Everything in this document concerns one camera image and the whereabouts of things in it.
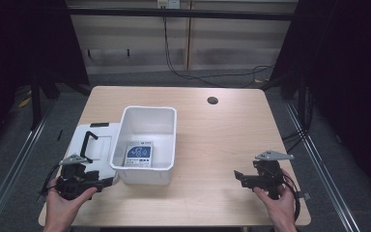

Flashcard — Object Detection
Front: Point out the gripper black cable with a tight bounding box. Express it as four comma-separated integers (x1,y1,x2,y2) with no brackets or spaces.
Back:
37,163,61,203
280,169,301,222

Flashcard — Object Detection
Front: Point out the yellow floor tape strip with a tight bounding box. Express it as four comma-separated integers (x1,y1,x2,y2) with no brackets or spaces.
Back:
17,96,33,109

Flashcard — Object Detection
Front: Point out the black horizontal bar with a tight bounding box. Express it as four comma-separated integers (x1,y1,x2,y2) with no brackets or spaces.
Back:
68,8,299,21

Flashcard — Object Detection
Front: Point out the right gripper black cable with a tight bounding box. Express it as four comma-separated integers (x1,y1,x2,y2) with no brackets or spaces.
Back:
280,169,301,222

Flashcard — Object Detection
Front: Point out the bundle of black floor cables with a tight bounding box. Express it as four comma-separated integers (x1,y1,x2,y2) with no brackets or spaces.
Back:
281,86,313,155

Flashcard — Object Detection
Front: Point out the white lid with black handle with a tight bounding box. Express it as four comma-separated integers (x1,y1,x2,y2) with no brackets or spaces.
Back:
65,122,122,180

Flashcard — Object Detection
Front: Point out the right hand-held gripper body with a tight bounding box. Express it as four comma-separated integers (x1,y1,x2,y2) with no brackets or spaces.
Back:
252,150,295,201

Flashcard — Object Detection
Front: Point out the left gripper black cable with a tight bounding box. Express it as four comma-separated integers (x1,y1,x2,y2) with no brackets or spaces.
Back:
37,163,61,203

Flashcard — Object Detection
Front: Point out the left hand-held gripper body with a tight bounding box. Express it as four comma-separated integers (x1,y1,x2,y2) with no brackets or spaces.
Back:
56,154,104,201

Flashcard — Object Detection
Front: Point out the white wall power outlet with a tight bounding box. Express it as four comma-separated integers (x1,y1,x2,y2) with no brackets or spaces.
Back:
157,0,181,10

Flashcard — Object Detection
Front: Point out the dark curtain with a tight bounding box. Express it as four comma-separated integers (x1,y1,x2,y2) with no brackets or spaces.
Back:
269,0,371,201
0,0,90,156

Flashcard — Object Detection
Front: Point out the blue and white packet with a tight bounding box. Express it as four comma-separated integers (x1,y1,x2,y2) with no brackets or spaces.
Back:
123,140,155,168

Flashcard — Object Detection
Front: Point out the metal floor rail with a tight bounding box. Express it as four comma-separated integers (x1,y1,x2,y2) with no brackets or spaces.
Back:
0,105,56,232
284,101,361,232

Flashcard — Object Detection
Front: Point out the person's left hand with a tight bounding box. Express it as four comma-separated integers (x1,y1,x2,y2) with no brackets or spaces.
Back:
43,177,99,227

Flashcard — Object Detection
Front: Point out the person's right hand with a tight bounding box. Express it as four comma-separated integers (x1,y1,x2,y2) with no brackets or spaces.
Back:
253,169,299,226

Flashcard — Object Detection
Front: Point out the black metal stand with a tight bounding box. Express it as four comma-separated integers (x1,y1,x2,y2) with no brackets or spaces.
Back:
29,73,61,131

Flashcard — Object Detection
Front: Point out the long black wall cable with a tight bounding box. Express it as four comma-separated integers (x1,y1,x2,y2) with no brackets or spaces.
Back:
162,16,274,89

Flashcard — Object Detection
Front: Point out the white plastic storage bin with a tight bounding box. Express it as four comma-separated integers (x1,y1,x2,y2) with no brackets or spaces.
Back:
109,105,178,186

